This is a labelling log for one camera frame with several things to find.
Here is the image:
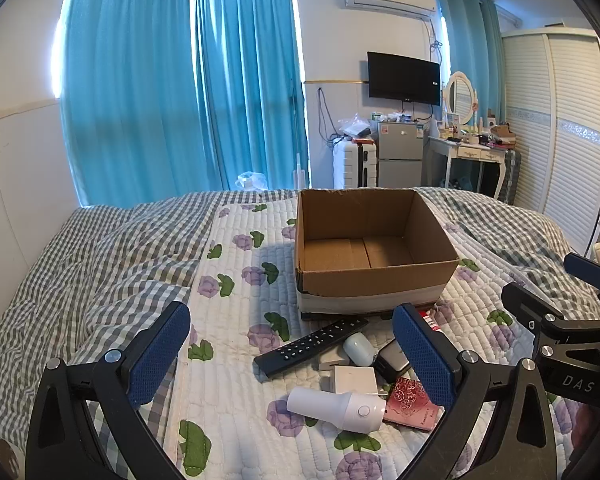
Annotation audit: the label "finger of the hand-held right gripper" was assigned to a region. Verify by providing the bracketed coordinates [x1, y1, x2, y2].
[501, 282, 566, 333]
[564, 252, 600, 318]

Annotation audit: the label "silver suitcase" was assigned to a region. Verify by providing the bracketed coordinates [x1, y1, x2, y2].
[495, 149, 522, 205]

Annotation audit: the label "black wall television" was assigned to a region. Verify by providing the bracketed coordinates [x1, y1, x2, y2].
[367, 51, 442, 107]

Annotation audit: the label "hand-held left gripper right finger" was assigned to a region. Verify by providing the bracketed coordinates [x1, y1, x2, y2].
[391, 302, 576, 480]

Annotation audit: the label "narrow blue curtain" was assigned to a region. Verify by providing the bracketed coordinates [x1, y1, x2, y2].
[195, 0, 311, 193]

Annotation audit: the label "cardboard box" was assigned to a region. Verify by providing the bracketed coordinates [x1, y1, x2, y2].
[294, 187, 461, 318]

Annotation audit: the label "white handheld device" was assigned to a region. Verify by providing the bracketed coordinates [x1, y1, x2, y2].
[286, 386, 388, 433]

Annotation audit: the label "white oval case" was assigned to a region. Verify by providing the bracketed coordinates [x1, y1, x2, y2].
[342, 332, 377, 367]

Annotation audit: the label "white louvred wardrobe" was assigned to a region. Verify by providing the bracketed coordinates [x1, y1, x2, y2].
[500, 27, 600, 256]

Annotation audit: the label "air conditioner cable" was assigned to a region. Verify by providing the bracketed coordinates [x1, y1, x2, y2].
[427, 15, 443, 56]

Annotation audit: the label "black remote control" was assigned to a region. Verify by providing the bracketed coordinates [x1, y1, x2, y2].
[253, 316, 370, 378]

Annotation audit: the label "small red white jar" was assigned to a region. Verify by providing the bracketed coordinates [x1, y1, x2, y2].
[417, 308, 443, 333]

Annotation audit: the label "wide blue curtain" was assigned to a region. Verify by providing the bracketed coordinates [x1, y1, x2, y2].
[60, 0, 201, 208]

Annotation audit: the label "pink rose-patterned box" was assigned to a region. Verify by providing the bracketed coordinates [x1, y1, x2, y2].
[382, 377, 443, 431]

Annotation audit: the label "dressing table clutter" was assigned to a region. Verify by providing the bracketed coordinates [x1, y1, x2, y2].
[440, 110, 516, 150]

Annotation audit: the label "white square charger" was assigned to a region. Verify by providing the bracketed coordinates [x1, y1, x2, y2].
[328, 365, 381, 398]

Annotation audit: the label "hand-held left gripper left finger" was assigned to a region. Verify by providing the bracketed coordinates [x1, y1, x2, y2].
[24, 301, 192, 480]

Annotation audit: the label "small black box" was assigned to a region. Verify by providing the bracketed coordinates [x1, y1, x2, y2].
[375, 338, 412, 383]

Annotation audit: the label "white oval mirror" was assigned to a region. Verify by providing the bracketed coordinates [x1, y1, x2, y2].
[442, 71, 476, 116]

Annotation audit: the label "white plastic bag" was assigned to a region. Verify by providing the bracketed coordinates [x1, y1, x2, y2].
[236, 171, 268, 192]

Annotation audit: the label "white suitcase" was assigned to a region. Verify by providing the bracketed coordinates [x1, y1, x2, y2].
[332, 140, 379, 190]

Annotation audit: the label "silver small fridge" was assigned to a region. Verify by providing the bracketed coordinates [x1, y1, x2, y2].
[377, 120, 426, 189]

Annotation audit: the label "hanging wall cable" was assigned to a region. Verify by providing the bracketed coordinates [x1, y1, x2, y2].
[317, 87, 333, 143]

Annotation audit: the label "white floral quilt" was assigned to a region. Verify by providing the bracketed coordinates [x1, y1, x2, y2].
[172, 190, 600, 480]

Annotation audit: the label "clear plastic bag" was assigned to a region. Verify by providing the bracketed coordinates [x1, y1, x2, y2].
[339, 115, 373, 140]

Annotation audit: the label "white dressing table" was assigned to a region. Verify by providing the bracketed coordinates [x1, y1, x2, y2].
[426, 132, 513, 196]

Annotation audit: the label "teal curtain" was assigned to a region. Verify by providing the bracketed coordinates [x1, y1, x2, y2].
[437, 0, 506, 136]

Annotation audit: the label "row of items atop fridge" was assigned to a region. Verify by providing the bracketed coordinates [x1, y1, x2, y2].
[372, 110, 431, 123]

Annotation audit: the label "small white plug adapter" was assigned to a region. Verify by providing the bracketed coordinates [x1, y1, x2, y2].
[317, 347, 351, 372]

